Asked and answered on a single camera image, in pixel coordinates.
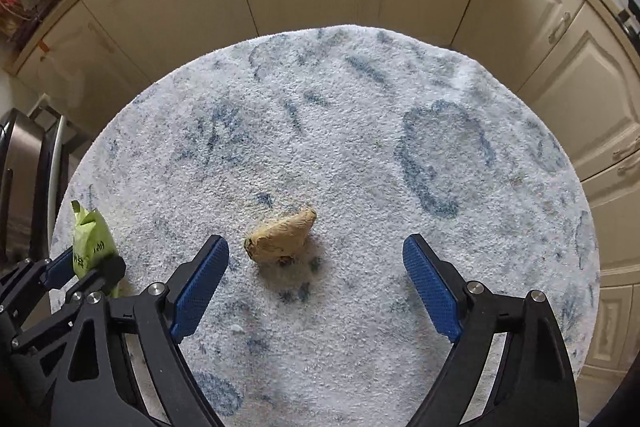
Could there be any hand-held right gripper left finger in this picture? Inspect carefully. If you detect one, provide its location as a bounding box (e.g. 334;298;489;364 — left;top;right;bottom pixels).
50;234;231;427

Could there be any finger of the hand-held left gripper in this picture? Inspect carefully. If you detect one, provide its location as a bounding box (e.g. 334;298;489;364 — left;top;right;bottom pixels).
0;248;77;305
65;254;127;306

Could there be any white blue patterned tablecloth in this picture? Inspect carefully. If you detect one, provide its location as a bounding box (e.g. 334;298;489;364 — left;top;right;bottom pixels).
49;24;601;427

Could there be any clear hanging plastic bag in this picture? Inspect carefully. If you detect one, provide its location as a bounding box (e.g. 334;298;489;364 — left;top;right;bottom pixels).
42;54;87;118

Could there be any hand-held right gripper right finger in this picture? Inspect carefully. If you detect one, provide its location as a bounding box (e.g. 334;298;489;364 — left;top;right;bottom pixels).
402;233;583;427

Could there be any light green wrapper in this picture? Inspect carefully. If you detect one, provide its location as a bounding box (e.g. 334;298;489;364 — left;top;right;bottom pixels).
70;201;121;300

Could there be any black gas stove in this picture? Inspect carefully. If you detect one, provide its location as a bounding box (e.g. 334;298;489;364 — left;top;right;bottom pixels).
600;0;640;44

